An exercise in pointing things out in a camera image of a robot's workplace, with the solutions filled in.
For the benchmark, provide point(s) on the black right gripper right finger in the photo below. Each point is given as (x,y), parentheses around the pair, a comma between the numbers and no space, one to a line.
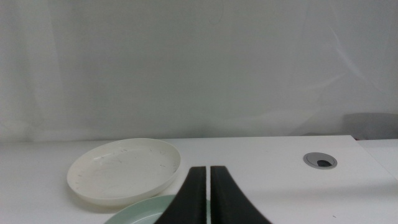
(227,202)

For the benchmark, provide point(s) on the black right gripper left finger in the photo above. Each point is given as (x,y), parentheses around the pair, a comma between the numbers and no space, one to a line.
(189,202)

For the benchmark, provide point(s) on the pale green shallow bowl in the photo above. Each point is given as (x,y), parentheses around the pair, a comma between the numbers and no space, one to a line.
(140,214)

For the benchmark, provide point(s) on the white shallow bowl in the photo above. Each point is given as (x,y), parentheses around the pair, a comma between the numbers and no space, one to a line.
(124,171)

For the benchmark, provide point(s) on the white fabric backdrop curtain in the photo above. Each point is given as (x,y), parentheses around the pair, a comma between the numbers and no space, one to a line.
(186,68)

